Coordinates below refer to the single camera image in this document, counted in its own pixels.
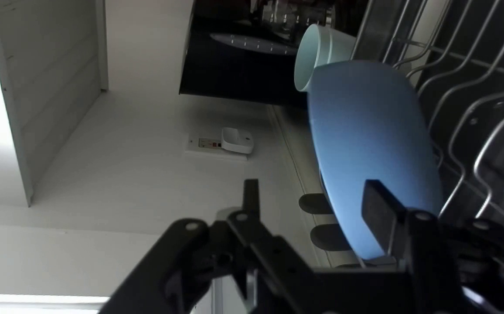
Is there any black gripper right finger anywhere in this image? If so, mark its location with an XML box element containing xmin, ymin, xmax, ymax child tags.
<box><xmin>360</xmin><ymin>179</ymin><xmax>504</xmax><ymax>314</ymax></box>

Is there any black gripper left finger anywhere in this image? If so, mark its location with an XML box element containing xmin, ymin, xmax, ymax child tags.
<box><xmin>97</xmin><ymin>179</ymin><xmax>322</xmax><ymax>314</ymax></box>

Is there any blue plate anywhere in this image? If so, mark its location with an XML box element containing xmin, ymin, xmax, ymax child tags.
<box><xmin>304</xmin><ymin>58</ymin><xmax>444</xmax><ymax>263</ymax></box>

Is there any steel dish drying rack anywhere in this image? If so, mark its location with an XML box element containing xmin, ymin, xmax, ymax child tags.
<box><xmin>264</xmin><ymin>0</ymin><xmax>504</xmax><ymax>271</ymax></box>

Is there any black coffee maker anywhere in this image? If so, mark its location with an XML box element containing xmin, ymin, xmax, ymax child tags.
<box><xmin>177</xmin><ymin>0</ymin><xmax>369</xmax><ymax>111</ymax></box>

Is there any pale mint cup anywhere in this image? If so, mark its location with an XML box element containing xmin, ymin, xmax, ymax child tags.
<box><xmin>291</xmin><ymin>22</ymin><xmax>359</xmax><ymax>97</ymax></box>

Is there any white wall outlet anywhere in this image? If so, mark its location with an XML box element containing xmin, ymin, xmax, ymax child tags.
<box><xmin>184</xmin><ymin>126</ymin><xmax>256</xmax><ymax>158</ymax></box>

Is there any white wall cabinet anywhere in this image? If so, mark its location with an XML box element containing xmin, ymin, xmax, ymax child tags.
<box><xmin>0</xmin><ymin>0</ymin><xmax>111</xmax><ymax>210</ymax></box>

